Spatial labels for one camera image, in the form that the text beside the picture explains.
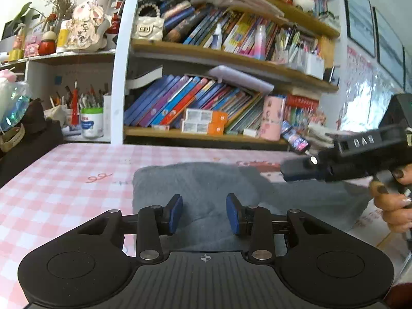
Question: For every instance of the red hanging tassel figure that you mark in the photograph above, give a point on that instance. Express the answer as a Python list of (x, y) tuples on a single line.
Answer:
[(75, 106)]

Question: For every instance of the grey sweater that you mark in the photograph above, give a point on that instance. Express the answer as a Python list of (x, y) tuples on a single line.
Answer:
[(199, 180)]

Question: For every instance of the pink checked cartoon table mat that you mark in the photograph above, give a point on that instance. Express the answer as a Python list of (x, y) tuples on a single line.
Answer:
[(64, 173)]

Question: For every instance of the bunch of pencils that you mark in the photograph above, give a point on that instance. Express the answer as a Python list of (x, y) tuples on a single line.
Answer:
[(93, 98)]

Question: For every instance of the colourful paper flower bouquet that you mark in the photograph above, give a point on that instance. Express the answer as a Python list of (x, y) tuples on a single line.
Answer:
[(312, 117)]

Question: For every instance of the white ceramic vase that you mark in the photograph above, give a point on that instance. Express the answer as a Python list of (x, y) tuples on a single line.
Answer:
[(104, 22)]

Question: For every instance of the row of colourful paperback books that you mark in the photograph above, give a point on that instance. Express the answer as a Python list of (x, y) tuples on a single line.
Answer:
[(225, 32)]

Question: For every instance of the pastel pink and blue bottle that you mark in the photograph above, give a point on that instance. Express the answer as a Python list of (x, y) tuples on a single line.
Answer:
[(260, 43)]

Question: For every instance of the pink spray bottle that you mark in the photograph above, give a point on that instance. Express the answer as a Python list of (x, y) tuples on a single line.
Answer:
[(19, 38)]

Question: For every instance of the person's right hand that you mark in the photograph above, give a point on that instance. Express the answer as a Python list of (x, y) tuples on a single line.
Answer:
[(394, 210)]

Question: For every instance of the row of leaning picture books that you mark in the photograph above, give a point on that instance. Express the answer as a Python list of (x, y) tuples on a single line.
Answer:
[(180, 103)]

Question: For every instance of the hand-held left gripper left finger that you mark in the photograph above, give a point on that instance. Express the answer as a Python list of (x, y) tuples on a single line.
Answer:
[(173, 214)]

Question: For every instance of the green leaf plant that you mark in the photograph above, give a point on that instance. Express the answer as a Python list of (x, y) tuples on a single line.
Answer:
[(21, 14)]

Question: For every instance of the row of yellow books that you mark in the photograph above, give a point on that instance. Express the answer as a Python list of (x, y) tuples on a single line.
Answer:
[(326, 53)]

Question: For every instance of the red and white figure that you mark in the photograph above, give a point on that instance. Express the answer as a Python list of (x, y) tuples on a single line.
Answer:
[(112, 32)]

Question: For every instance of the beige tape roll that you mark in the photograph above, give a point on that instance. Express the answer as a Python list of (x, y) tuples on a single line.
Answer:
[(13, 138)]

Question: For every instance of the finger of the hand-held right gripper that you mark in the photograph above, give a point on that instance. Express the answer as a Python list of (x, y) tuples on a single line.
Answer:
[(299, 176)]

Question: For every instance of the black side table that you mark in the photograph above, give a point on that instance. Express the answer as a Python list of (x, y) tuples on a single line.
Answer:
[(35, 144)]

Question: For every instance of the white quilted handbag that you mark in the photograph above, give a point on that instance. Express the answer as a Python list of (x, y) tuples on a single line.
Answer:
[(148, 27)]

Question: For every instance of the white side shelf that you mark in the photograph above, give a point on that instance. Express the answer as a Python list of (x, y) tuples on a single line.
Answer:
[(41, 67)]

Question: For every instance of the white cloth pencil holder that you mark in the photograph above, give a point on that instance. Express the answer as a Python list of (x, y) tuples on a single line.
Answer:
[(56, 116)]

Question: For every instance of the pink sticker cup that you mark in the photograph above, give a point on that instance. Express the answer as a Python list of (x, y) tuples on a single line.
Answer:
[(273, 119)]

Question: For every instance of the pink wall poster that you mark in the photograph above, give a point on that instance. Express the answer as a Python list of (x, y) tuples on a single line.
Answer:
[(370, 96)]

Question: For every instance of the iridescent plastic bag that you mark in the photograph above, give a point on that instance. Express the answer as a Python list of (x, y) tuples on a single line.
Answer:
[(14, 107)]

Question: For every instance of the yellow bottle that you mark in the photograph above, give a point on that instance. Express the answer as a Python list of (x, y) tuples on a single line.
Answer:
[(62, 41)]

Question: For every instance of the framed wall picture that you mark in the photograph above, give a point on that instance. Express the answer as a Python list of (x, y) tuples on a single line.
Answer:
[(359, 16), (389, 50)]

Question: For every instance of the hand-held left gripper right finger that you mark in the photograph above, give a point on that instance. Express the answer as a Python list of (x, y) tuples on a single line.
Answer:
[(234, 214)]

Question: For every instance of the white charger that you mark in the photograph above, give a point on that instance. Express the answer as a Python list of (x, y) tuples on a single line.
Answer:
[(250, 132)]

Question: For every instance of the white and wooden bookshelf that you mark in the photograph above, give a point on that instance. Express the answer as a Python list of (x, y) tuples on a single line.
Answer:
[(193, 53)]

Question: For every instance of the pink box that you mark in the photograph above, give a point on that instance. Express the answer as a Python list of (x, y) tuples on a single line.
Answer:
[(32, 46)]

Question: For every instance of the bunch of pens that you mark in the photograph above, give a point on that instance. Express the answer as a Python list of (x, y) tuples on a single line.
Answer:
[(293, 45)]

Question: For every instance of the white pen holder box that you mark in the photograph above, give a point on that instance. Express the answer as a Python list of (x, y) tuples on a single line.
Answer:
[(314, 66)]

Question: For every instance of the black smartphone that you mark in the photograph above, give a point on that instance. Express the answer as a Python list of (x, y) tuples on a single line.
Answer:
[(294, 138)]

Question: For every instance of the thick white-paged book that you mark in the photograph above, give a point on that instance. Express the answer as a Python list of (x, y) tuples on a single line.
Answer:
[(144, 77)]

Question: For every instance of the stack of papers and notebooks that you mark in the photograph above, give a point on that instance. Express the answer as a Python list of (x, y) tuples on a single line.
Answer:
[(322, 136)]

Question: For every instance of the white and orange box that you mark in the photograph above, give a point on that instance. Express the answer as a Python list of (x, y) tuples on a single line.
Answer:
[(206, 116), (202, 128)]

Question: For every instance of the red round jar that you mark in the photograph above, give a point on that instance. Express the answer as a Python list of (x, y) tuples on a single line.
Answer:
[(47, 45)]

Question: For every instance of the thick red dictionary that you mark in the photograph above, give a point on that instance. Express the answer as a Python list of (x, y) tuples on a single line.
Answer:
[(302, 102)]

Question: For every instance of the stack of loose papers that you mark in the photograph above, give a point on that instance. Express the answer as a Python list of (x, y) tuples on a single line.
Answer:
[(251, 1)]

